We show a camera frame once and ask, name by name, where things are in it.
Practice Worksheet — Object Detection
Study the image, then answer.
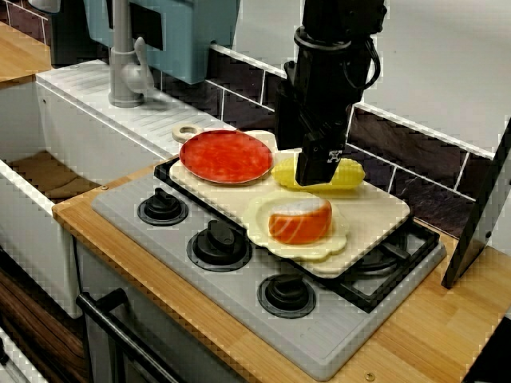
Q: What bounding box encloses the grey toy faucet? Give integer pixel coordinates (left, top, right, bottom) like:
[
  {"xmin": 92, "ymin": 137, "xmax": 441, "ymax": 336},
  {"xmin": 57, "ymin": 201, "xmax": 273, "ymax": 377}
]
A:
[{"xmin": 108, "ymin": 0, "xmax": 157, "ymax": 109}]

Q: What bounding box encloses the teal box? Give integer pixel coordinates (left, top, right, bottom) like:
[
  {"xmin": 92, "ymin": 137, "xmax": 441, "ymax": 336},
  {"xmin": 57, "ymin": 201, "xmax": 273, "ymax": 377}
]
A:
[{"xmin": 81, "ymin": 0, "xmax": 240, "ymax": 85}]

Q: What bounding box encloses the black burner grate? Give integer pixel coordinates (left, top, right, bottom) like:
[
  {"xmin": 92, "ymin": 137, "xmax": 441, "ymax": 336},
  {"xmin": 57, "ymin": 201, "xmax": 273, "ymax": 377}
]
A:
[{"xmin": 153, "ymin": 157, "xmax": 442, "ymax": 314}]

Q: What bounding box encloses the black oven door handle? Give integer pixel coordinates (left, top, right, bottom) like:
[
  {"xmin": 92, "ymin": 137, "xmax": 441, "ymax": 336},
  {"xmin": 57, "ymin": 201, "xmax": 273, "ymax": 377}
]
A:
[{"xmin": 75, "ymin": 287, "xmax": 180, "ymax": 383}]

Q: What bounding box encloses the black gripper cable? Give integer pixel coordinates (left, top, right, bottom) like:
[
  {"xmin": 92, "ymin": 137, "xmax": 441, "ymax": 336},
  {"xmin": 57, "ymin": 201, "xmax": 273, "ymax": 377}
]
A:
[{"xmin": 343, "ymin": 34, "xmax": 381, "ymax": 91}]

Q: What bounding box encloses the red round plate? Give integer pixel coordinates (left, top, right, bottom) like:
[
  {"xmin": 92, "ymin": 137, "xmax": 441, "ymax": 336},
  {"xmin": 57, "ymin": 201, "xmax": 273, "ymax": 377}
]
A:
[{"xmin": 178, "ymin": 129, "xmax": 275, "ymax": 186}]

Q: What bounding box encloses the grey toy stove top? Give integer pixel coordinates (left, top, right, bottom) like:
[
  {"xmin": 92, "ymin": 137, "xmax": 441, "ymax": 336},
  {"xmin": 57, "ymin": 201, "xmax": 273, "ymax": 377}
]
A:
[{"xmin": 91, "ymin": 171, "xmax": 448, "ymax": 382}]

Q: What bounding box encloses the toy oven door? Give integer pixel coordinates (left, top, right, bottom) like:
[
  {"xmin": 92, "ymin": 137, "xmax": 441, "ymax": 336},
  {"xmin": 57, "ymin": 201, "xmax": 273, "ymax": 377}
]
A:
[{"xmin": 75, "ymin": 239, "xmax": 256, "ymax": 383}]

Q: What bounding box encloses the black stove knob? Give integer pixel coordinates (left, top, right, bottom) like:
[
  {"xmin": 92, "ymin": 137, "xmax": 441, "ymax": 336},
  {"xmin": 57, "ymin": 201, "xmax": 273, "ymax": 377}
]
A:
[
  {"xmin": 137, "ymin": 188, "xmax": 189, "ymax": 227},
  {"xmin": 186, "ymin": 219, "xmax": 253, "ymax": 273},
  {"xmin": 256, "ymin": 273, "xmax": 319, "ymax": 320}
]

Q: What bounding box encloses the white toy sink unit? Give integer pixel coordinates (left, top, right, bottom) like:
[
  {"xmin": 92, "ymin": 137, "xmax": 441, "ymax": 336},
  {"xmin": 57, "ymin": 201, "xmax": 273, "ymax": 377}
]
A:
[{"xmin": 0, "ymin": 59, "xmax": 219, "ymax": 320}]

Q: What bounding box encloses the salmon sushi toy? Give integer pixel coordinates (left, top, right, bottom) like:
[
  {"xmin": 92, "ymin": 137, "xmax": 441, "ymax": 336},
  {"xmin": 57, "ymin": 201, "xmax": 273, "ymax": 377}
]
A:
[{"xmin": 267, "ymin": 198, "xmax": 334, "ymax": 245}]

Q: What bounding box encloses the cream flower-shaped plate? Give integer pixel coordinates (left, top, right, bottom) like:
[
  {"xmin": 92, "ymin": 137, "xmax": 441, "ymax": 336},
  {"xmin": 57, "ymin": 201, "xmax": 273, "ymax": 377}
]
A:
[{"xmin": 242, "ymin": 190, "xmax": 351, "ymax": 263}]

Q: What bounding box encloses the yellow corn cob toy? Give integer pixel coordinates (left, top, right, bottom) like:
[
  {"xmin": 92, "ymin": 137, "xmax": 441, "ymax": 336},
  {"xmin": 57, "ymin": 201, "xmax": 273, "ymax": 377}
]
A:
[{"xmin": 271, "ymin": 156, "xmax": 366, "ymax": 192}]

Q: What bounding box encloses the black side panel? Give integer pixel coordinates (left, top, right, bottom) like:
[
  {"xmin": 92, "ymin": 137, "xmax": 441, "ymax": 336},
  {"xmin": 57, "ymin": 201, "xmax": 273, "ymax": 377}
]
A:
[{"xmin": 441, "ymin": 115, "xmax": 511, "ymax": 290}]

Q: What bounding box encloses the wooden countertop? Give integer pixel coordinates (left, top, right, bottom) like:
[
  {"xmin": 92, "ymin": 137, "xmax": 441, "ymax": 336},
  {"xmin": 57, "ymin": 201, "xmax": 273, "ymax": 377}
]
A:
[{"xmin": 51, "ymin": 155, "xmax": 511, "ymax": 383}]

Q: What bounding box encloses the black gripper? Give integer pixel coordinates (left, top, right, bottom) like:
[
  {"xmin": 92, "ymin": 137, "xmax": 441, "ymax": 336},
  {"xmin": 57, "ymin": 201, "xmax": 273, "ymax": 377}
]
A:
[{"xmin": 274, "ymin": 27, "xmax": 378, "ymax": 188}]

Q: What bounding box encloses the wooden side counter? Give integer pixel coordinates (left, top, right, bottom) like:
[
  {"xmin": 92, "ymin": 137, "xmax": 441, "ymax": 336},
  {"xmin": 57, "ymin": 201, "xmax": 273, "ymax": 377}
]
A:
[{"xmin": 0, "ymin": 20, "xmax": 53, "ymax": 87}]

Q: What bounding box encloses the white round object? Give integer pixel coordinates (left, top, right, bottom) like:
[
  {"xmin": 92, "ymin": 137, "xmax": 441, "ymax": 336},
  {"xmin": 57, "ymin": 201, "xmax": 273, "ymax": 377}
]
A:
[{"xmin": 30, "ymin": 0, "xmax": 61, "ymax": 13}]

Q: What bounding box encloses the beige cutting board with handle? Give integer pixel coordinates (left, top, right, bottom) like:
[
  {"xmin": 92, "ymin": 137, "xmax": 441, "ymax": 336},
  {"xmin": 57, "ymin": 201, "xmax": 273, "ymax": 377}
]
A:
[{"xmin": 169, "ymin": 123, "xmax": 412, "ymax": 277}]

